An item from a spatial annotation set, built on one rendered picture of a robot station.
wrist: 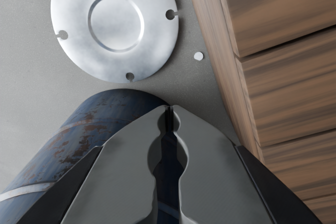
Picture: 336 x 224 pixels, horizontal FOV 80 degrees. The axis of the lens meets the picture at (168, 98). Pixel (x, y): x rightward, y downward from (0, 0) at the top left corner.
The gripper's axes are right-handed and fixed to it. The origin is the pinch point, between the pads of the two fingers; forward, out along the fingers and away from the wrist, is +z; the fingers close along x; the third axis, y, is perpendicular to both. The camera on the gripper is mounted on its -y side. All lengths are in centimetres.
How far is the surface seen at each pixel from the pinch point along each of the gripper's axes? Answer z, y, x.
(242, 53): 4.5, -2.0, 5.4
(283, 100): 4.5, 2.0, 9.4
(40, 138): 40, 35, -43
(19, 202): 5.4, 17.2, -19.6
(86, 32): 37.8, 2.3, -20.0
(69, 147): 15.4, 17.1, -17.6
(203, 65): 39.5, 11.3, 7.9
